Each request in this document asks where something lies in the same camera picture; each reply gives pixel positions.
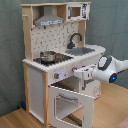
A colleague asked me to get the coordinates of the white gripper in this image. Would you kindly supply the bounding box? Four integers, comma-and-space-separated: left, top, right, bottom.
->
73, 65, 96, 80

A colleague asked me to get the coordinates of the white oven door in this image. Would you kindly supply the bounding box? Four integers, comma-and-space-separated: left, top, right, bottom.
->
49, 86, 94, 128

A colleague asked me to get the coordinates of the black toy stovetop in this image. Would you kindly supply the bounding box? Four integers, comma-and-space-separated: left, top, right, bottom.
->
34, 53, 71, 66

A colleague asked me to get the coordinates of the small steel toy pot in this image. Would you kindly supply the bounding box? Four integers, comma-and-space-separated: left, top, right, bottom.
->
40, 51, 55, 62

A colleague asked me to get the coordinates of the white toy microwave door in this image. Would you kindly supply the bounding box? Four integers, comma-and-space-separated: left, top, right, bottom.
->
66, 3, 90, 21

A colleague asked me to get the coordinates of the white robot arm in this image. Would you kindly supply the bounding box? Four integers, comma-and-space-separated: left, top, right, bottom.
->
73, 55, 128, 83

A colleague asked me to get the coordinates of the grey toy sink basin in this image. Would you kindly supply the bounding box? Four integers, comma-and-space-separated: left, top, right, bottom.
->
66, 47, 94, 56

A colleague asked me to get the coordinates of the black toy faucet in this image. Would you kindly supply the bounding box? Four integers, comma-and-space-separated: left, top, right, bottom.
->
67, 33, 83, 49

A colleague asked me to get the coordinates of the wooden toy kitchen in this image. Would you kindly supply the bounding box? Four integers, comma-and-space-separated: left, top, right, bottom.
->
22, 2, 105, 128

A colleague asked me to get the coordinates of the white dishwasher door with handle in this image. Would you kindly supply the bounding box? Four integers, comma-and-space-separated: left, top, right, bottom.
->
80, 55, 100, 98

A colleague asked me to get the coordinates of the grey range hood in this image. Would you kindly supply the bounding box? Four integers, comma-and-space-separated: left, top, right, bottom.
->
35, 5, 64, 27

